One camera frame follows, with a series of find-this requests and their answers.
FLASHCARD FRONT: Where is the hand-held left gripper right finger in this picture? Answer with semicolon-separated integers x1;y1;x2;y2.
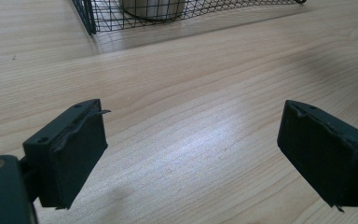
276;99;358;213

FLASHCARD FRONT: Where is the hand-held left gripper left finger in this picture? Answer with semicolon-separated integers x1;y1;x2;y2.
22;98;112;210

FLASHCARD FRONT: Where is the black wire mesh basket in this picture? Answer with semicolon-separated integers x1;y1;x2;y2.
71;0;308;36

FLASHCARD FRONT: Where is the stainless steel cup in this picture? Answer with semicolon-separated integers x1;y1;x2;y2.
120;0;188;21

